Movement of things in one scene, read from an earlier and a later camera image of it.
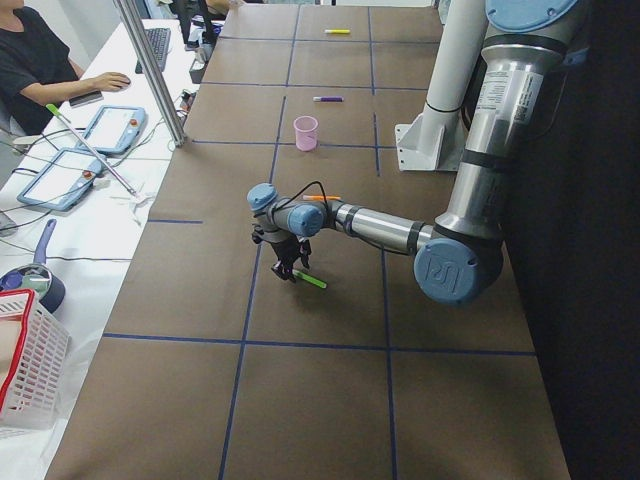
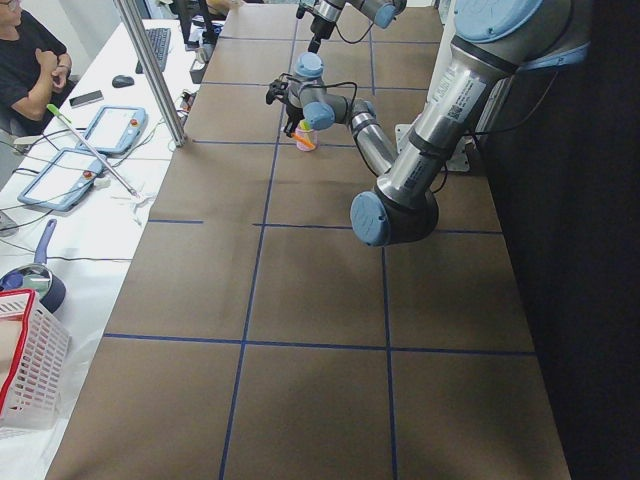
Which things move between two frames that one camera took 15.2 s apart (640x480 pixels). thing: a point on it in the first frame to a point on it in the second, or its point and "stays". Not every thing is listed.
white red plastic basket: [34, 363] stays
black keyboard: [159, 39] stays
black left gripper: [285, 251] to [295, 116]
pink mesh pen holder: [306, 132] stays
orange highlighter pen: [320, 198] to [304, 141]
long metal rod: [55, 111] stays
